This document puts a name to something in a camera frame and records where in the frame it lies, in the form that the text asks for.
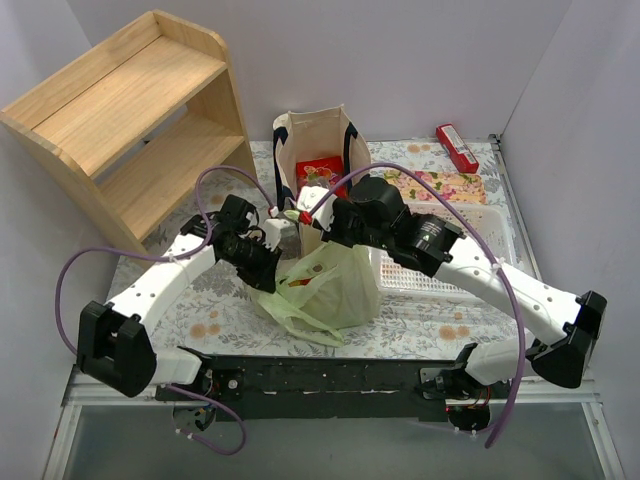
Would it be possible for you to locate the beige canvas tote bag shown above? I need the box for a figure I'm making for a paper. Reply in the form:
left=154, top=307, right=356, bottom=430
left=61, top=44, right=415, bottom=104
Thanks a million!
left=272, top=103, right=374, bottom=260

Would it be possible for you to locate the light green plastic bag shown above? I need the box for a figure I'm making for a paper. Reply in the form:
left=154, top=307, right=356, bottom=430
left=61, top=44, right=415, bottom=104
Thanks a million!
left=249, top=243, right=381, bottom=347

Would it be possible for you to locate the white plastic basket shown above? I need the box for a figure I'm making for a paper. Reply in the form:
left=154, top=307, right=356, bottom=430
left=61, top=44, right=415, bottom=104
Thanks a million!
left=369, top=204, right=516, bottom=303

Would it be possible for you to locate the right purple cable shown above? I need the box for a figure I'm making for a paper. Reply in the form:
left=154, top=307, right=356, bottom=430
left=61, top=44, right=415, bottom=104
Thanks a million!
left=309, top=163, right=527, bottom=449

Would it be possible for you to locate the red snack packet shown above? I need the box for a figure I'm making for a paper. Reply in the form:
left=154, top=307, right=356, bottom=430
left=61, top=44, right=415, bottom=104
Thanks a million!
left=295, top=156, right=344, bottom=191

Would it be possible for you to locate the red rectangular box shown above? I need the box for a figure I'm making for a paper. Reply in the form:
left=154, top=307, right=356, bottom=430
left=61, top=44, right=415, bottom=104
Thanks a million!
left=436, top=123, right=479, bottom=174

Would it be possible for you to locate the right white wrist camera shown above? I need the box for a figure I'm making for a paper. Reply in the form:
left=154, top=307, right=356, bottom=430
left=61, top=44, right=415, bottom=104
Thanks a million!
left=296, top=185, right=337, bottom=232

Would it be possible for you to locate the floral table mat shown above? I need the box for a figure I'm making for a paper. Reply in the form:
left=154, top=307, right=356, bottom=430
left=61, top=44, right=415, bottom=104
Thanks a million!
left=92, top=139, right=561, bottom=364

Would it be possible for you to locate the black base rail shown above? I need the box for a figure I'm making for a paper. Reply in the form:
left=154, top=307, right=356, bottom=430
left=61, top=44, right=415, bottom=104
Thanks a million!
left=139, top=352, right=514, bottom=421

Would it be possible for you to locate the wooden two-tier shelf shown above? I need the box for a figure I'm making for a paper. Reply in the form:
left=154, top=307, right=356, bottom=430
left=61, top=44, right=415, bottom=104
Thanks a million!
left=1, top=10, right=255, bottom=253

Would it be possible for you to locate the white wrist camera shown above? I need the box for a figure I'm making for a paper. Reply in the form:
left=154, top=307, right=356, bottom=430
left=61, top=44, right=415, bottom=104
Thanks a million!
left=296, top=185, right=337, bottom=232
left=261, top=218, right=297, bottom=251

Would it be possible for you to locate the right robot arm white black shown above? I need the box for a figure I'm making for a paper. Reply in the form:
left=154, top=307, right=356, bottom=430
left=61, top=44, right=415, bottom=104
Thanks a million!
left=297, top=175, right=607, bottom=399

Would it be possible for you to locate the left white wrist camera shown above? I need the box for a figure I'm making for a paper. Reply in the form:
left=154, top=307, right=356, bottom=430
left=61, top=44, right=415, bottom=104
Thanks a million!
left=261, top=218, right=297, bottom=251

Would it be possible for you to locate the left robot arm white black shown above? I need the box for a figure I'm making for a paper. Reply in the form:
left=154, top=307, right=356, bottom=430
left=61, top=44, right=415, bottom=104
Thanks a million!
left=76, top=195, right=292, bottom=400

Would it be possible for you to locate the floral rectangular tray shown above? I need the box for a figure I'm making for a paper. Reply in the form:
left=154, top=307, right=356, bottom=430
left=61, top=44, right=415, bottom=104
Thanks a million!
left=382, top=169, right=487, bottom=205

